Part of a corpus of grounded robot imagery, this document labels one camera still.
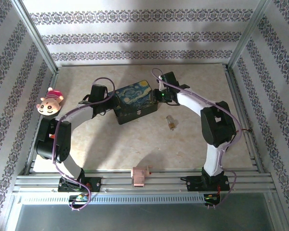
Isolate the thin aluminium frame bar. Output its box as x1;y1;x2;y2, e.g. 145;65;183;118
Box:
57;63;228;69

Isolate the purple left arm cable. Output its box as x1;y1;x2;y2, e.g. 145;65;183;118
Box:
52;77;117;212

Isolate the pink plush doll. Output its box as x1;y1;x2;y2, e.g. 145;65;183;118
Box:
36;87;65;119

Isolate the aluminium frame post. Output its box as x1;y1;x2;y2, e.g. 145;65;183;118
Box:
11;0;58;73
226;0;273;70

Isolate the pink plastic block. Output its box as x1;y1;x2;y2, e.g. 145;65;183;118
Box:
131;165;152;188

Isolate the wide aluminium extrusion rail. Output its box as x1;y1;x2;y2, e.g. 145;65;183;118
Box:
13;169;277;193

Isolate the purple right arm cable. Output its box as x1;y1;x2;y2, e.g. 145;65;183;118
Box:
151;68;243;210

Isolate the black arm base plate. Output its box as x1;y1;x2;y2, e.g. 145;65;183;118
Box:
57;177;102;193
180;175;230;193

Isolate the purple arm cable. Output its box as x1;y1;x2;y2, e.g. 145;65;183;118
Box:
151;68;243;210
52;77;117;212

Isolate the starry night print box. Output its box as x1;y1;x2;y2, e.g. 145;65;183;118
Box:
113;80;159;125

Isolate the grey slotted cable duct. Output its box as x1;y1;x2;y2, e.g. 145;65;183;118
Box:
19;193;206;205

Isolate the grey metal sheet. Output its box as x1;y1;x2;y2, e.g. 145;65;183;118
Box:
13;204;280;231

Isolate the aluminium table edge rail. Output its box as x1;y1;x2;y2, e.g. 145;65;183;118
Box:
26;68;61;174
224;64;265;174

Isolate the small circuit board with wires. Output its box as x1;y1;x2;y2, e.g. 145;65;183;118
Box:
68;194;90;202
204;193;221;202

